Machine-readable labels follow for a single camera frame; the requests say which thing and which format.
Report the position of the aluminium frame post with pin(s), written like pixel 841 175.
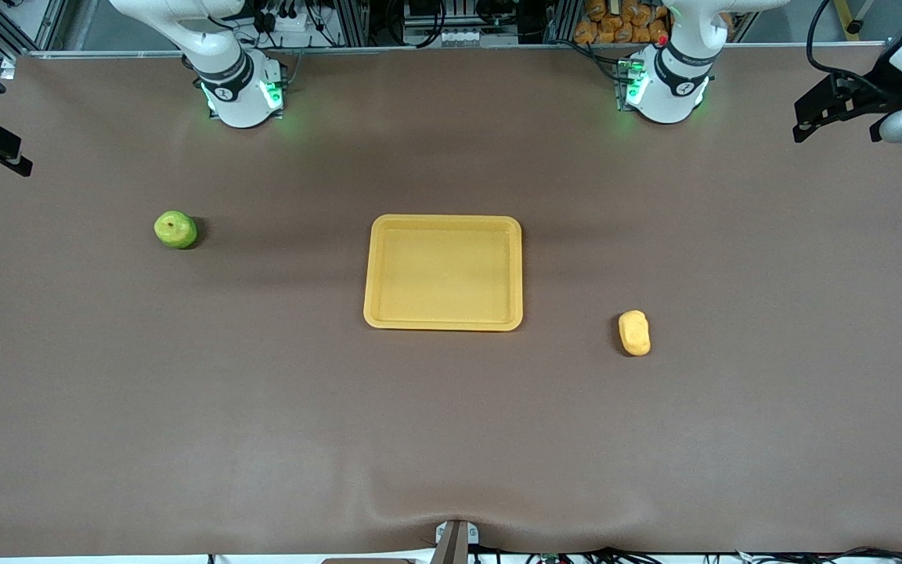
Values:
pixel 564 19
pixel 351 19

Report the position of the green apple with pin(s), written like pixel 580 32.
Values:
pixel 175 231

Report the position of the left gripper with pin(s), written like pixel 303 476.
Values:
pixel 876 98

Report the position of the yellow plastic tray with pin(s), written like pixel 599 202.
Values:
pixel 443 274

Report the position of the yellow potato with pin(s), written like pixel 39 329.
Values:
pixel 635 333

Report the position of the table cover mat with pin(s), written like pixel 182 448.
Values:
pixel 451 431

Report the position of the pile of orange toy foods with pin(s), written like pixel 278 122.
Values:
pixel 615 23

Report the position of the aluminium frame strut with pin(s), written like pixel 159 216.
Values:
pixel 48 23

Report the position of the metal table clamp bracket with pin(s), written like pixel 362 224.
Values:
pixel 455 544

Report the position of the white power strip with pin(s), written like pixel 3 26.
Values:
pixel 286 22

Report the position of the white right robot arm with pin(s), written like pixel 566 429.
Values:
pixel 236 94

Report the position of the aluminium table edge rail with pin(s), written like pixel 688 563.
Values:
pixel 459 48

